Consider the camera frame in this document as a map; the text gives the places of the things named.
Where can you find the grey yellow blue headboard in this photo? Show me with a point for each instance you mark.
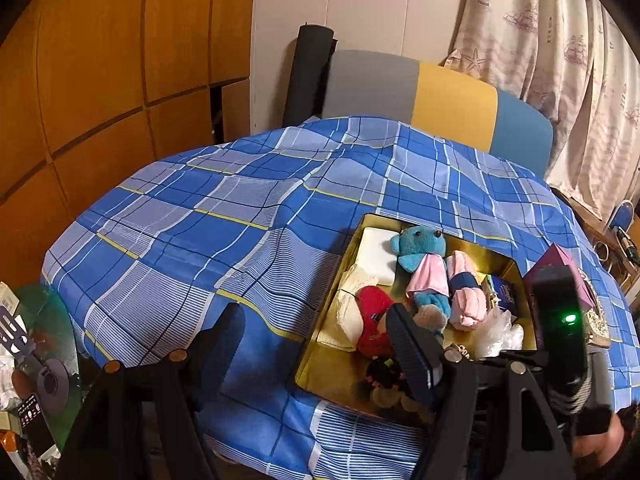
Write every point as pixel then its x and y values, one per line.
pixel 450 105

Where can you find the blue teddy bear pink dress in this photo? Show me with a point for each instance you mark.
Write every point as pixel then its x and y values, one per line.
pixel 415 247

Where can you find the black hairpiece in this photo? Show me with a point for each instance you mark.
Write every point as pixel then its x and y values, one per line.
pixel 382 372

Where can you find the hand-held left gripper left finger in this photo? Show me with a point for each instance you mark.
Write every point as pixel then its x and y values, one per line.
pixel 225 350

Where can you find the ship print curtain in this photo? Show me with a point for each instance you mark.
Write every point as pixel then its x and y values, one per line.
pixel 550 35

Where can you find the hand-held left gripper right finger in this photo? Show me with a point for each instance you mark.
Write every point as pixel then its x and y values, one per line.
pixel 415 360

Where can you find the black rolled mat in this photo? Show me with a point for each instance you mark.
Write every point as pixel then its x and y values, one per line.
pixel 307 75

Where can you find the brown wooden table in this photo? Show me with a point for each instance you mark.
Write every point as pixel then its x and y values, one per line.
pixel 585 210

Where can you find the white foam block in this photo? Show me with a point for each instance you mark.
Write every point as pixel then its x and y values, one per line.
pixel 375 255

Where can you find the clear plastic bag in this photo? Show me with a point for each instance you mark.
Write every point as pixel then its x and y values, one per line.
pixel 495 330

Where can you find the red plush doll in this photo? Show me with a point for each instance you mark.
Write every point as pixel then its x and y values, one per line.
pixel 375 315

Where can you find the ornate gold tissue box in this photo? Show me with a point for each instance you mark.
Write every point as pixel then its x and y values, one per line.
pixel 597 320

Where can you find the green round board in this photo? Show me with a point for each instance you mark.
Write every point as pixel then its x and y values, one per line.
pixel 55 320

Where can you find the pink cardboard box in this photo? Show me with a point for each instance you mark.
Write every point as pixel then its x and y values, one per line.
pixel 555 257

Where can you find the grey slotted spatula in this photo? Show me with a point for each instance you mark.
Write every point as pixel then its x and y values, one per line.
pixel 10 330

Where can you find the pink striped cloth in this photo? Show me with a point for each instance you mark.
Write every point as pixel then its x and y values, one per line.
pixel 465 305

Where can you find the blue metal chair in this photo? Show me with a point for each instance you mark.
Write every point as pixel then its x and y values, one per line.
pixel 622 217

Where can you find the person's right hand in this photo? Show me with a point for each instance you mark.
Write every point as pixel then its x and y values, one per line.
pixel 600 449

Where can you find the gold tin box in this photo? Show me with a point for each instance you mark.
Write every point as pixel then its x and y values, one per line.
pixel 325 370

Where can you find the wooden wardrobe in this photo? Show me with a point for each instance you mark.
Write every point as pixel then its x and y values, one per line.
pixel 100 60

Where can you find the blue tissue packet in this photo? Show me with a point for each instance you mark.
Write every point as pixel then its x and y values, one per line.
pixel 507 292

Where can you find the black small packet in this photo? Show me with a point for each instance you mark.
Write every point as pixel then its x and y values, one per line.
pixel 32 420

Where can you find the blue plaid blanket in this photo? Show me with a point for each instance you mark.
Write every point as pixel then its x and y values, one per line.
pixel 225 200

